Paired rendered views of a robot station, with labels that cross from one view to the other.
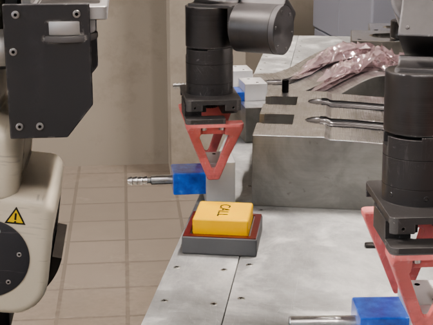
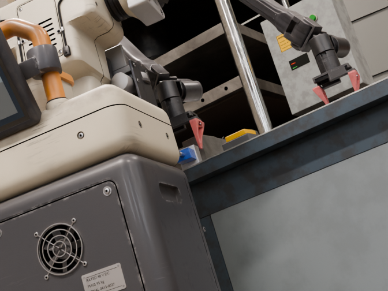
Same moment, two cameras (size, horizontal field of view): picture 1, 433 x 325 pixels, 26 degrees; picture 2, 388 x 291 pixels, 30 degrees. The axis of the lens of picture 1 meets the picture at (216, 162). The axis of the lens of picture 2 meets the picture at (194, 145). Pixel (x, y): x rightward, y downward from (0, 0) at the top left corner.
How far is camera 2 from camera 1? 193 cm
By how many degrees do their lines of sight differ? 74
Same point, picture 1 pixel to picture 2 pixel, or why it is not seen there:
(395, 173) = (332, 59)
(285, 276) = not seen: hidden behind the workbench
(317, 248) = not seen: hidden behind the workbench
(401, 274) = (356, 77)
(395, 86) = (323, 37)
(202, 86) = (182, 111)
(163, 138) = not seen: outside the picture
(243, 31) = (191, 87)
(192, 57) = (175, 100)
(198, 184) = (194, 153)
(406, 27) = (315, 25)
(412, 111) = (329, 42)
